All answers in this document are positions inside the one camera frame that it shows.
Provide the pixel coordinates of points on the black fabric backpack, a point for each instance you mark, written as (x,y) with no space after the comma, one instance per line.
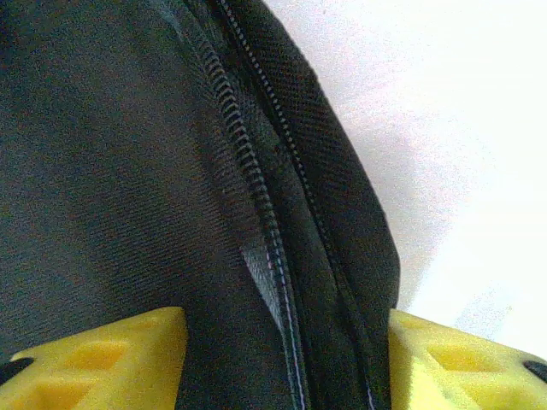
(128,171)

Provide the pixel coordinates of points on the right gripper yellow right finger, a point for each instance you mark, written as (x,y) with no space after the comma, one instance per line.
(461,371)

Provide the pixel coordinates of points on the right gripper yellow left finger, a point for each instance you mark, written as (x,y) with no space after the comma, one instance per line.
(98,367)

